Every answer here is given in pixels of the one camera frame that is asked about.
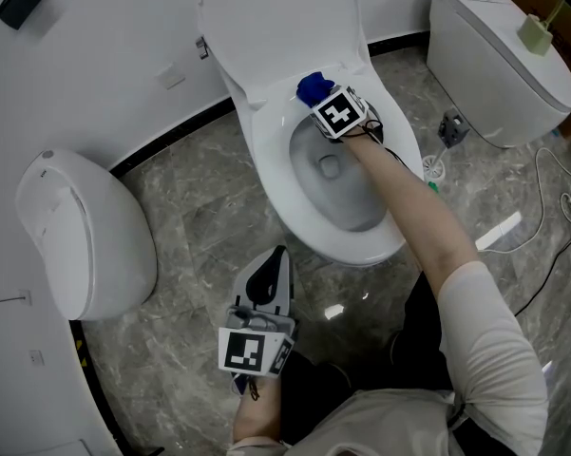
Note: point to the person's dark trousers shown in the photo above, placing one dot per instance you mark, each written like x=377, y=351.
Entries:
x=423, y=340

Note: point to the white ceramic toilet bowl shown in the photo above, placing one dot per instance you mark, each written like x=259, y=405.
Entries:
x=323, y=193

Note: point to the small silver gripper camera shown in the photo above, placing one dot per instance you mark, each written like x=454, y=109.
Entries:
x=254, y=321

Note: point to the chrome water valve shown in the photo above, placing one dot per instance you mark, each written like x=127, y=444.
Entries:
x=202, y=48

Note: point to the white blank wall plate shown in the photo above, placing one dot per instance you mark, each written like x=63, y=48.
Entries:
x=172, y=76

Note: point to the egg-shaped white toilet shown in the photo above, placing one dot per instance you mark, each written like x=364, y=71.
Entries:
x=100, y=235

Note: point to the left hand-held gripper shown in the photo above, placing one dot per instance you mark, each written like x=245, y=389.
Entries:
x=247, y=352

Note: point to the white closed-lid toilet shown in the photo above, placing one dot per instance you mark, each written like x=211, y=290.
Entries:
x=480, y=64

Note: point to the white toilet lid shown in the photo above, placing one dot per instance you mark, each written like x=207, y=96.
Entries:
x=285, y=17

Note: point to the white wall socket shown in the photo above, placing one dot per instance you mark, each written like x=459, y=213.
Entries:
x=36, y=358
x=24, y=298

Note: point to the green plastic bottle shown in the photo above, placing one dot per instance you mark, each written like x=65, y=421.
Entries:
x=433, y=187

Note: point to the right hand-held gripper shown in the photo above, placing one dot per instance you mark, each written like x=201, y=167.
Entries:
x=339, y=112

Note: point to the person's right forearm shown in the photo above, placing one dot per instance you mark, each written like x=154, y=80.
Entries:
x=408, y=207

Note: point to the person's left forearm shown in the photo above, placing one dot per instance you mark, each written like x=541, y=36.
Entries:
x=259, y=421

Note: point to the blue microfibre cloth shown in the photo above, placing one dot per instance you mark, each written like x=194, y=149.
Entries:
x=313, y=88

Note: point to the white toilet with lid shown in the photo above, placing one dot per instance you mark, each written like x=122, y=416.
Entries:
x=272, y=159

